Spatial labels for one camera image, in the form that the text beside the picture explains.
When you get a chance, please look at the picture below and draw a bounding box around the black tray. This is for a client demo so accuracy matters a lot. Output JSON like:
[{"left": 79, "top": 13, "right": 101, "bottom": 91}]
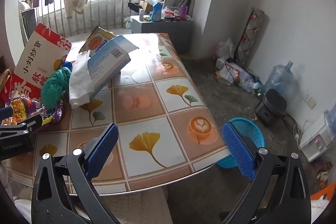
[{"left": 128, "top": 2, "right": 141, "bottom": 14}]

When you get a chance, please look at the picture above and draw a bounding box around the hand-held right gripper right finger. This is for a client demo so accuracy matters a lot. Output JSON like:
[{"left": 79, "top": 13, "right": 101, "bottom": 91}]
[{"left": 220, "top": 121, "right": 311, "bottom": 224}]

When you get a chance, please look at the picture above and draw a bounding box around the black rice cooker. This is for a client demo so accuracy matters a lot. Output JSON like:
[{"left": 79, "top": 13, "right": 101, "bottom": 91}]
[{"left": 255, "top": 89, "right": 288, "bottom": 127}]

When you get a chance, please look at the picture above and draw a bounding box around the blue water jug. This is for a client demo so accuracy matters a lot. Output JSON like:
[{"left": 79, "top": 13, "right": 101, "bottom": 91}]
[{"left": 262, "top": 61, "right": 294, "bottom": 96}]

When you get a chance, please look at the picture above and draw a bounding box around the yellow biscuit bag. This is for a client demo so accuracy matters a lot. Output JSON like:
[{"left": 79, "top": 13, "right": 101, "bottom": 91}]
[{"left": 79, "top": 26, "right": 117, "bottom": 58}]

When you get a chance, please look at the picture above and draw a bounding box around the green plastic bag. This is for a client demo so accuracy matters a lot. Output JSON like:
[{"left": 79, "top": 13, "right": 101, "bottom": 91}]
[{"left": 41, "top": 67, "right": 72, "bottom": 109}]

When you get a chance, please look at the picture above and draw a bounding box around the water jug with label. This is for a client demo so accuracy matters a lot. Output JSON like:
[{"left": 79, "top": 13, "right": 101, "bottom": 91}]
[{"left": 324, "top": 102, "right": 336, "bottom": 132}]

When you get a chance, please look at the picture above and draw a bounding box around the blue plastic basket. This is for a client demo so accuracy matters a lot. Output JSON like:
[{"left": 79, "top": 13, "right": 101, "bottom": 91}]
[{"left": 215, "top": 118, "right": 265, "bottom": 169}]

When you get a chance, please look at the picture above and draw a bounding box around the purple snack bag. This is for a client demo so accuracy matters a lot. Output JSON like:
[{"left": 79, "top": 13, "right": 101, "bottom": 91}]
[{"left": 1, "top": 97, "right": 64, "bottom": 133}]

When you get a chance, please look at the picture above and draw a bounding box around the white power cable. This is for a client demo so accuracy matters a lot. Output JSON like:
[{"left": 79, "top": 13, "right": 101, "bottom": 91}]
[{"left": 294, "top": 119, "right": 310, "bottom": 148}]

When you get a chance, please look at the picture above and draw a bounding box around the pile of empty packaging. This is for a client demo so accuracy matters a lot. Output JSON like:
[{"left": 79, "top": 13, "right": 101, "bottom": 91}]
[{"left": 215, "top": 57, "right": 263, "bottom": 93}]

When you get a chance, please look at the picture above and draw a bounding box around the orange board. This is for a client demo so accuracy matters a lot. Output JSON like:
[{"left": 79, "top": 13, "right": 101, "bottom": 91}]
[{"left": 310, "top": 186, "right": 334, "bottom": 203}]

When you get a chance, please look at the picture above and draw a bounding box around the grey cabinet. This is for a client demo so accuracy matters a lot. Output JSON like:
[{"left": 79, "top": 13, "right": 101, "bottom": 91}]
[{"left": 130, "top": 16, "right": 195, "bottom": 54}]

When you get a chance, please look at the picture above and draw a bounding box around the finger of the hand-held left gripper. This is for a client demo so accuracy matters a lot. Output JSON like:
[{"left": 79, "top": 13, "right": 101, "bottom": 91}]
[
  {"left": 0, "top": 106, "right": 13, "bottom": 121},
  {"left": 0, "top": 120, "right": 44, "bottom": 135}
]

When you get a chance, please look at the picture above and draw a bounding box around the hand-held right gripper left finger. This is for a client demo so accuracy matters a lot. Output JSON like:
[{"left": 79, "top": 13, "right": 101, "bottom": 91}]
[{"left": 31, "top": 123, "right": 120, "bottom": 224}]

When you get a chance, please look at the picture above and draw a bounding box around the patterned tablecloth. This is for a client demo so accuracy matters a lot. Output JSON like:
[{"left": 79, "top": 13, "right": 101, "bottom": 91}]
[{"left": 5, "top": 33, "right": 231, "bottom": 197}]

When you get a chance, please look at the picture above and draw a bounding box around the white water dispenser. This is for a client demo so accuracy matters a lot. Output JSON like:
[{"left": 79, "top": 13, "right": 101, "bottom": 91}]
[{"left": 299, "top": 112, "right": 336, "bottom": 163}]

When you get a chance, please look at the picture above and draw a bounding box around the blue detergent bottle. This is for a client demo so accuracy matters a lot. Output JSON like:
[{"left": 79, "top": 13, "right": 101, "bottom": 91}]
[{"left": 152, "top": 2, "right": 163, "bottom": 22}]

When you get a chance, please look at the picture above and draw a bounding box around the pile of small toiletries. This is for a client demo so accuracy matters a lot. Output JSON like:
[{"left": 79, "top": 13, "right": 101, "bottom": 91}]
[{"left": 144, "top": 7, "right": 193, "bottom": 22}]

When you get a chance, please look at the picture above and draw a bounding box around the floor litter pile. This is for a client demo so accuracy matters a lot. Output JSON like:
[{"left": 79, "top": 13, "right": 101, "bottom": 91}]
[{"left": 316, "top": 161, "right": 330, "bottom": 182}]

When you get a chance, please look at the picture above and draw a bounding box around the patterned folded board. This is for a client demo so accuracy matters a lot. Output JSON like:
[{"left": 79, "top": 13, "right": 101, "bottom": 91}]
[{"left": 235, "top": 7, "right": 265, "bottom": 67}]

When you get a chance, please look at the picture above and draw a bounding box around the blue cardboard box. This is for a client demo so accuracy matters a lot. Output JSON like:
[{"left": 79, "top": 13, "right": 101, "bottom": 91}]
[{"left": 87, "top": 35, "right": 139, "bottom": 100}]

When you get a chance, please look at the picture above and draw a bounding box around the white paper tissue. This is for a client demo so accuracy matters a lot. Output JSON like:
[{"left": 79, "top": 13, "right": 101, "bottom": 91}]
[{"left": 69, "top": 51, "right": 92, "bottom": 109}]

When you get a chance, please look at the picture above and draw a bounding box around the red and white snack bag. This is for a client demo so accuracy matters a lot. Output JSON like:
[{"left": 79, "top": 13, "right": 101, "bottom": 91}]
[{"left": 13, "top": 22, "right": 72, "bottom": 104}]

